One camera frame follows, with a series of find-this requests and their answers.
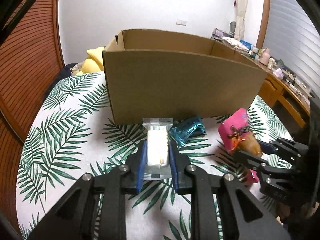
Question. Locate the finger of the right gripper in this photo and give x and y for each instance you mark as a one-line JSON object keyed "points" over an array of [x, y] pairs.
{"points": [[271, 147], [259, 165]]}

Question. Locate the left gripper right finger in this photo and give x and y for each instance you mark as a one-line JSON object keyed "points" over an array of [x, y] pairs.
{"points": [[221, 205]]}

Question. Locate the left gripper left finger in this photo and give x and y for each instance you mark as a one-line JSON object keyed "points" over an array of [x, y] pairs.
{"points": [[94, 199]]}

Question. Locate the pink drumstick snack pack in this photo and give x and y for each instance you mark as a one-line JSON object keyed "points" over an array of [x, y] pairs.
{"points": [[236, 135]]}

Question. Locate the white wafer clear pack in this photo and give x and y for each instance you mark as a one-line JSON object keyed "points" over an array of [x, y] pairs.
{"points": [[157, 148]]}

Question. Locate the wooden desk cabinet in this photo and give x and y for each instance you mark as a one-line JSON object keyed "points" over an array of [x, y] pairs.
{"points": [[273, 90]]}

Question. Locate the teal foil candy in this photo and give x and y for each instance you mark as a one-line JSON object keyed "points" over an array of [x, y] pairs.
{"points": [[189, 127]]}

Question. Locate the palm leaf tablecloth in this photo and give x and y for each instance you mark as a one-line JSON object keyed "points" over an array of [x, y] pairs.
{"points": [[74, 133]]}

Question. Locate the pink thermos bottle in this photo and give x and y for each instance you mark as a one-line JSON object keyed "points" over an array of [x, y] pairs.
{"points": [[265, 56]]}

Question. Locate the folded floral cloth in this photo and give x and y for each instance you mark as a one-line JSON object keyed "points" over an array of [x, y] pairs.
{"points": [[234, 43]]}

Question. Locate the window roller shutter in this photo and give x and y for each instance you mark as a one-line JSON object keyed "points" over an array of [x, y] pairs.
{"points": [[292, 38]]}

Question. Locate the small white desk fan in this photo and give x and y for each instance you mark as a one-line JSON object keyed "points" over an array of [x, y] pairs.
{"points": [[232, 27]]}

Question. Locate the brown cardboard box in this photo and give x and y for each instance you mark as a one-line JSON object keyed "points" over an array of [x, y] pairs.
{"points": [[163, 74]]}

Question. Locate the yellow plush toy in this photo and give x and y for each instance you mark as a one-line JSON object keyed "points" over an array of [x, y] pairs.
{"points": [[92, 64]]}

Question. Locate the white curtain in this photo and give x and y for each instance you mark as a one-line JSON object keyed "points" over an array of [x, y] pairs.
{"points": [[241, 7]]}

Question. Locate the wooden louvered wardrobe door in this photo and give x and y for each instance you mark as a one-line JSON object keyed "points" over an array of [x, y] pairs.
{"points": [[31, 59]]}

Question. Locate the white wall switch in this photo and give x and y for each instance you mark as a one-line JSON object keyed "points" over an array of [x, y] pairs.
{"points": [[181, 22]]}

